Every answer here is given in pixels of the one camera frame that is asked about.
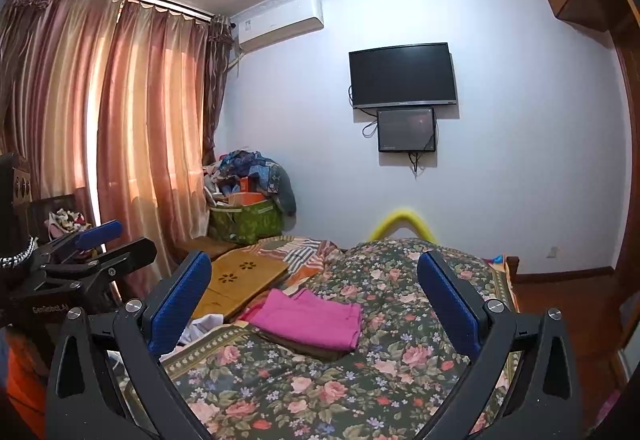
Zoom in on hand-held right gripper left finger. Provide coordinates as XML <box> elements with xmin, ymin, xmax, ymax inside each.
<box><xmin>46</xmin><ymin>251</ymin><xmax>213</xmax><ymax>440</ymax></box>

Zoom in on dark floral bedspread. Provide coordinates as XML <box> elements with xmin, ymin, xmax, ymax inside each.
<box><xmin>110</xmin><ymin>238</ymin><xmax>523</xmax><ymax>440</ymax></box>

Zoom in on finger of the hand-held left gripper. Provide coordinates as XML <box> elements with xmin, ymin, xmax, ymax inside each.
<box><xmin>90</xmin><ymin>237</ymin><xmax>158</xmax><ymax>292</ymax></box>
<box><xmin>49</xmin><ymin>220</ymin><xmax>123</xmax><ymax>262</ymax></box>

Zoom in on orange box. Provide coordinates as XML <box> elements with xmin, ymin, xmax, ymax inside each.
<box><xmin>227</xmin><ymin>177</ymin><xmax>264</xmax><ymax>207</ymax></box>

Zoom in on green patterned bag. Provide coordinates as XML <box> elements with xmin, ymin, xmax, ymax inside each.
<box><xmin>207</xmin><ymin>197</ymin><xmax>285</xmax><ymax>245</ymax></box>

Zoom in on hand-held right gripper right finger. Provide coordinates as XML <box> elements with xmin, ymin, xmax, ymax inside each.
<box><xmin>417</xmin><ymin>251</ymin><xmax>584</xmax><ymax>440</ymax></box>

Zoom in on pink pants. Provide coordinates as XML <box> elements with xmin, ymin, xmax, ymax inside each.
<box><xmin>247</xmin><ymin>288</ymin><xmax>364</xmax><ymax>352</ymax></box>

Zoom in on small black wall monitor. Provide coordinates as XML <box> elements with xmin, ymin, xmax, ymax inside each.
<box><xmin>376</xmin><ymin>106</ymin><xmax>438</xmax><ymax>154</ymax></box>

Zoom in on yellow foam tube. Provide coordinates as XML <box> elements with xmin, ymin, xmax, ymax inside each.
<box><xmin>368</xmin><ymin>207</ymin><xmax>437</xmax><ymax>244</ymax></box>

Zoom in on wooden board with cutouts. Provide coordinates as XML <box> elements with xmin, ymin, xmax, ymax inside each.
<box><xmin>190</xmin><ymin>247</ymin><xmax>290</xmax><ymax>321</ymax></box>

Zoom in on wooden bed frame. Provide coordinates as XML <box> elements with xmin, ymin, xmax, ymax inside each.
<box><xmin>505</xmin><ymin>256</ymin><xmax>522</xmax><ymax>314</ymax></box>

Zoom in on olive green pants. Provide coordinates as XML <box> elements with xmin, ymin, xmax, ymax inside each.
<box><xmin>252</xmin><ymin>327</ymin><xmax>351</xmax><ymax>362</ymax></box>

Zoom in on white cloth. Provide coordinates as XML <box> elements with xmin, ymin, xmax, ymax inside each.
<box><xmin>175</xmin><ymin>312</ymin><xmax>225</xmax><ymax>357</ymax></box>

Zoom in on pink striped curtain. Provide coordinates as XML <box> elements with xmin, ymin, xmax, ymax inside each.
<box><xmin>0</xmin><ymin>0</ymin><xmax>234</xmax><ymax>301</ymax></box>

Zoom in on pile of clothes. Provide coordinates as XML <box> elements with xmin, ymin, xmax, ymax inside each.
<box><xmin>202</xmin><ymin>149</ymin><xmax>297</xmax><ymax>216</ymax></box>

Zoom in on striped cloth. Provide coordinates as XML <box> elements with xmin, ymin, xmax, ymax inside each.
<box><xmin>240</xmin><ymin>237</ymin><xmax>347</xmax><ymax>294</ymax></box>

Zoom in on orange cloth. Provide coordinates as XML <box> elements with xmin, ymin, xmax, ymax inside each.
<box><xmin>4</xmin><ymin>329</ymin><xmax>52</xmax><ymax>439</ymax></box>

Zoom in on white air conditioner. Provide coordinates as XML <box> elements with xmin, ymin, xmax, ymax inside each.
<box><xmin>232</xmin><ymin>0</ymin><xmax>325</xmax><ymax>55</ymax></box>

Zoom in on black wall television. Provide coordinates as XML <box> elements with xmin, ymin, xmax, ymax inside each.
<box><xmin>348</xmin><ymin>42</ymin><xmax>459</xmax><ymax>110</ymax></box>

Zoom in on dark wooden chair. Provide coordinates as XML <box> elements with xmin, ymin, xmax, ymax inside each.
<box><xmin>25</xmin><ymin>190</ymin><xmax>99</xmax><ymax>251</ymax></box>

